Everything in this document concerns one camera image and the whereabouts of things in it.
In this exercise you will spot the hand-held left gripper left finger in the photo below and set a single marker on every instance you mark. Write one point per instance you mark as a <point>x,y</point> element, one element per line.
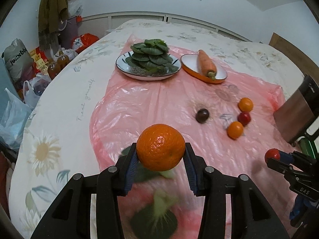
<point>132,164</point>

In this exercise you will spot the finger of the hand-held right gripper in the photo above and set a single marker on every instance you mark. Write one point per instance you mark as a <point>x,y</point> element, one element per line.
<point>276,166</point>
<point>286,156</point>

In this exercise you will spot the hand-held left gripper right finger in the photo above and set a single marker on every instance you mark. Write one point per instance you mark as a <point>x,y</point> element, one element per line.
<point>190,169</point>

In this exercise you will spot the small red apple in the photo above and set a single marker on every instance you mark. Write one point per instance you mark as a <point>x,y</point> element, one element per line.
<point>271,154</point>
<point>243,118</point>

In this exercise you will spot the orange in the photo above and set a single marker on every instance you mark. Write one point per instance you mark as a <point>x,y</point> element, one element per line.
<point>235,129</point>
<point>160,147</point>
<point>246,104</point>

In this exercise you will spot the dark purple plum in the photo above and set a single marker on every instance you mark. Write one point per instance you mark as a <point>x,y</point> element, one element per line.
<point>201,115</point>

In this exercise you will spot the person's right hand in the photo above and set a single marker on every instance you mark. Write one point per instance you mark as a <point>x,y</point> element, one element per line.
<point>299,205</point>

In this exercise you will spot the black and copper appliance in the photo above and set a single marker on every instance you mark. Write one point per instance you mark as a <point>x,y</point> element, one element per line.
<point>294,114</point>

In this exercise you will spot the pink plastic sheet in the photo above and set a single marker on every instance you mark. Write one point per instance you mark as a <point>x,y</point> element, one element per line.
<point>149,99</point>

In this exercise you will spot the patterned white plate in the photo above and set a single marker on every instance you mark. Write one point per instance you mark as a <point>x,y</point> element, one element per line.
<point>122,62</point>

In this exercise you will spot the orange rimmed white plate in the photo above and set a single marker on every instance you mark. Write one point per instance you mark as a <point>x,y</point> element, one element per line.
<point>192,63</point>

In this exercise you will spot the carrot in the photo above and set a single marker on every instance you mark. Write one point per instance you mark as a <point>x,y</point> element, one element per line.
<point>205,62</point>

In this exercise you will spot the pile of green leaves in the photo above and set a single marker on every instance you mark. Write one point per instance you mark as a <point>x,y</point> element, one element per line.
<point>149,54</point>

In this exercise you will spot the wooden headboard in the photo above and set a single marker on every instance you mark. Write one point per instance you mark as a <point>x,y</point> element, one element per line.
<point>281,42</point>

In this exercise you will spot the bottle of brown liquid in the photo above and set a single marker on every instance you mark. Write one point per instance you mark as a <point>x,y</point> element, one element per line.
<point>62,59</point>
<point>53,69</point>

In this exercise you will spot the white plastic bag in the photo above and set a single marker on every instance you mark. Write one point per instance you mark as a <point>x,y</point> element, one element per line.
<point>32,89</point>

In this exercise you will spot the pale blue plastic bag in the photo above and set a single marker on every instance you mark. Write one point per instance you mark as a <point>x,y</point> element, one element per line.
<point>12,122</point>

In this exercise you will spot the red plastic bag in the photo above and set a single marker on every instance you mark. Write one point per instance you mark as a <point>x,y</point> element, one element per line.
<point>86,41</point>

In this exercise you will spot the red and yellow box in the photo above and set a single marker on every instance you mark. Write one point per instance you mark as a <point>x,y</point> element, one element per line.
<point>39,57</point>

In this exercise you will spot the white radiator cover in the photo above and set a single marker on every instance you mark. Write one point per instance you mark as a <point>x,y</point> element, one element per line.
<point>139,16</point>

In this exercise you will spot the round white fan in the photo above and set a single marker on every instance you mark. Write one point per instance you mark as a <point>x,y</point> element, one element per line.
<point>63,25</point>

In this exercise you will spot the grey printed bag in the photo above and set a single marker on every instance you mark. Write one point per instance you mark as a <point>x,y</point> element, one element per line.
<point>17,59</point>

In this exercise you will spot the clear plastic bags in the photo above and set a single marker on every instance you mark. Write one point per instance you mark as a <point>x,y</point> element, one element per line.
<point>74,5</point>

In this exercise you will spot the brown coat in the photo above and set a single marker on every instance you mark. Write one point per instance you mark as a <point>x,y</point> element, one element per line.
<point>52,7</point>

